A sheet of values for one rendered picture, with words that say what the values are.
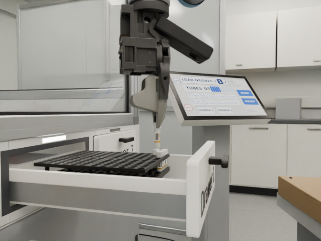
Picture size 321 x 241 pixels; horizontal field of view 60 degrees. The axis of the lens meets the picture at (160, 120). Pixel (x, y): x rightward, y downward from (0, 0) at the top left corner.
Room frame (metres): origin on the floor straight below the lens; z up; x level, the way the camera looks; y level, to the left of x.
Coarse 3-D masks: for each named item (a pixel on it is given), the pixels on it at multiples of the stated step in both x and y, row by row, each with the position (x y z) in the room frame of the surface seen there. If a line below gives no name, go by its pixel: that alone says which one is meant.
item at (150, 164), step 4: (164, 156) 0.60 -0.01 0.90; (168, 156) 0.62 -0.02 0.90; (152, 160) 0.55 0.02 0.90; (160, 160) 0.56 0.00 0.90; (144, 164) 0.51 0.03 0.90; (148, 164) 0.51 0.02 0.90; (152, 164) 0.51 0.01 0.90; (156, 164) 0.53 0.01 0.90; (136, 168) 0.47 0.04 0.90; (140, 168) 0.48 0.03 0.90; (144, 168) 0.48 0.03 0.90; (148, 168) 0.48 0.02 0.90; (136, 172) 0.47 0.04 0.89; (140, 172) 0.47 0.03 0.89; (144, 172) 0.46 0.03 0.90
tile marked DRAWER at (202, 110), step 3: (198, 108) 1.27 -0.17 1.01; (201, 108) 1.28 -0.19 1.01; (204, 108) 1.29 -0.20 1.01; (207, 108) 1.30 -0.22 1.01; (210, 108) 1.30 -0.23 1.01; (213, 108) 1.31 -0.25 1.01; (198, 111) 1.26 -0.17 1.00; (201, 111) 1.27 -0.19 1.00; (204, 111) 1.27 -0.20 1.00; (207, 111) 1.28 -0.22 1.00; (210, 111) 1.29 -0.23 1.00; (213, 111) 1.29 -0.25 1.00
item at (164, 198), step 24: (24, 168) 0.55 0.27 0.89; (24, 192) 0.48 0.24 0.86; (48, 192) 0.47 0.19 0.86; (72, 192) 0.46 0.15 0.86; (96, 192) 0.44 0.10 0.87; (120, 192) 0.43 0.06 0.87; (144, 192) 0.42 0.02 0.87; (168, 192) 0.41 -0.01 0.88; (144, 216) 0.42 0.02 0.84; (168, 216) 0.41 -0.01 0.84
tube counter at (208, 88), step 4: (204, 88) 1.39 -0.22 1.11; (208, 88) 1.40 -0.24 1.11; (212, 88) 1.41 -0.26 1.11; (216, 88) 1.42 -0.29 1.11; (220, 88) 1.43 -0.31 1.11; (224, 88) 1.45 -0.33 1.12; (228, 88) 1.46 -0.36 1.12; (232, 88) 1.47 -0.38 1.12; (224, 92) 1.42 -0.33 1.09; (228, 92) 1.44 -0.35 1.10; (232, 92) 1.45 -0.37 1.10
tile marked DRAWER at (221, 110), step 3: (216, 108) 1.32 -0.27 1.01; (219, 108) 1.33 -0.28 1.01; (222, 108) 1.33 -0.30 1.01; (225, 108) 1.34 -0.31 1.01; (228, 108) 1.35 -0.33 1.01; (231, 108) 1.36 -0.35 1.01; (219, 111) 1.31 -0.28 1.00; (222, 111) 1.32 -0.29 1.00; (225, 111) 1.33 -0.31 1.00; (228, 111) 1.33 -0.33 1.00; (231, 111) 1.34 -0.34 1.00
